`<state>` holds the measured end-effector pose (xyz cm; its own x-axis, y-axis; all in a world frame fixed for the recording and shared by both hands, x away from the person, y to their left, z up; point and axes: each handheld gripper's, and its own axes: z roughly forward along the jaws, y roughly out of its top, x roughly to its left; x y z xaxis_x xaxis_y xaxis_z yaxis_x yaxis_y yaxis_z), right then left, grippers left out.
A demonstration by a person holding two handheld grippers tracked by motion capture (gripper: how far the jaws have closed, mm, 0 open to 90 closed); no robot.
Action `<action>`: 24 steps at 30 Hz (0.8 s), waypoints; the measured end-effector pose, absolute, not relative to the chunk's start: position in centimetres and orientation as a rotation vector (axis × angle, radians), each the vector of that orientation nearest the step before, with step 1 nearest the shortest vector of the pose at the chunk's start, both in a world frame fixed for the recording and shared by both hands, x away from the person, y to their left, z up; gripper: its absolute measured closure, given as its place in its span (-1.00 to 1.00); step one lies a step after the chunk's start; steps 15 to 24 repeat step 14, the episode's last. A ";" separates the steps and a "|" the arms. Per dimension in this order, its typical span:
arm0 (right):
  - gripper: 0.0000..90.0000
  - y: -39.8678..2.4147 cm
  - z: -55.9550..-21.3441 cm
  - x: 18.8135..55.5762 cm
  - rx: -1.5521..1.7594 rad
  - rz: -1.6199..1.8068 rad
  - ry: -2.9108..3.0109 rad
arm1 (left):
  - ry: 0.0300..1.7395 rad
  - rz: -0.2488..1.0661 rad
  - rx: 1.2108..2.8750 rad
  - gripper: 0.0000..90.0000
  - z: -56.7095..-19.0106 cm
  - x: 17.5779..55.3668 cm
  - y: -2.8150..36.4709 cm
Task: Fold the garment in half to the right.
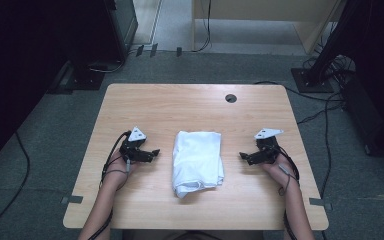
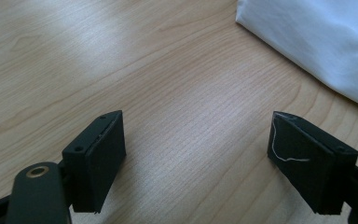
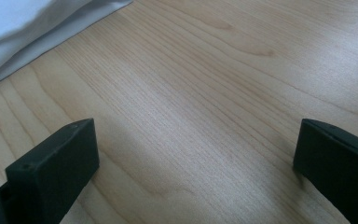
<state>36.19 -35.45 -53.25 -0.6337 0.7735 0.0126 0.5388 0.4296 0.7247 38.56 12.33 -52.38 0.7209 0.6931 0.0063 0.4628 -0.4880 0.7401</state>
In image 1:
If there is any light wooden desk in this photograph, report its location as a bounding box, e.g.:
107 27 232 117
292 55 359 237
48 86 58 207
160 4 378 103
191 0 345 56

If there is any person's right hand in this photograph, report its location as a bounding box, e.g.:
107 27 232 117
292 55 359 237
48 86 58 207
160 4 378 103
259 154 300 194

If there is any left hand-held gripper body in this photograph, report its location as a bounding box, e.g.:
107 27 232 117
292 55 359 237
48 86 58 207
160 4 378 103
118 125 148 163

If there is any white short-sleeved shirt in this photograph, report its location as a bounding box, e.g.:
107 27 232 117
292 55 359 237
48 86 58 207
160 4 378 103
171 130 226 200

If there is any grey floor tape piece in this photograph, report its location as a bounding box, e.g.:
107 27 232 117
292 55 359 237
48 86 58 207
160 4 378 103
60 195 84 205
308 197 333 211

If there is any black hanging cable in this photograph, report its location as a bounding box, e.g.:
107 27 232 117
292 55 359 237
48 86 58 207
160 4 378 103
195 0 213 53

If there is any black stand with square base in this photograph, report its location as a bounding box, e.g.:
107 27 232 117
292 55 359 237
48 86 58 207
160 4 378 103
63 49 106 91

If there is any dark cabinet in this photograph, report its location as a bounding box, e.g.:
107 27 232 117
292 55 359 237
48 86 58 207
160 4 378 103
105 0 140 62

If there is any black floor cable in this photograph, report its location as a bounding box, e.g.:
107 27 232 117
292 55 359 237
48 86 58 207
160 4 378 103
0 131 31 238
319 92 334 240
296 102 345 126

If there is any white floor cable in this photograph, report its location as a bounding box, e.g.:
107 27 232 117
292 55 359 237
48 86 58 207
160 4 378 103
89 59 127 74

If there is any black curtain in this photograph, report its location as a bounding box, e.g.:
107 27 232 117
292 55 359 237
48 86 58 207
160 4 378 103
0 0 114 174

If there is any black stand with cable bundle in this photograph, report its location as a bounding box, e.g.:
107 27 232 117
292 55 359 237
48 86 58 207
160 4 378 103
290 0 373 94

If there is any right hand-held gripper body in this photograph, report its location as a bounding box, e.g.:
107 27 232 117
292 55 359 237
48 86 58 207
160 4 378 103
253 127 285 165

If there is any left hand-held gripper cable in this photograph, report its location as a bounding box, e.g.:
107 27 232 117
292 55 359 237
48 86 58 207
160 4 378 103
87 130 132 240

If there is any dark equipment box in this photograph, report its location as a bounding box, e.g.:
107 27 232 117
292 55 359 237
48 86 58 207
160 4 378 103
341 0 384 160

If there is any person's left hand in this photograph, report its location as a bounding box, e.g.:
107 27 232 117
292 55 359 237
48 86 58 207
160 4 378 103
102 149 138 192

